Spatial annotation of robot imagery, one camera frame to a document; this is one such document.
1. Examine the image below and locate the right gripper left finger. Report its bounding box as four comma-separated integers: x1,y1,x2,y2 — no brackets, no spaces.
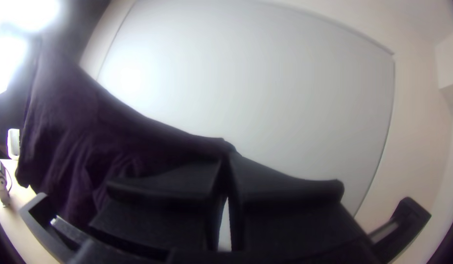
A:
88,157,229,257

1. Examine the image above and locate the black t-shirt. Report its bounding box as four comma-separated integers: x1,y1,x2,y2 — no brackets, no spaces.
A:
15,46,237,230

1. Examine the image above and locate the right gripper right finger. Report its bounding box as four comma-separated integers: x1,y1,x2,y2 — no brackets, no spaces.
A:
227,150,382,264

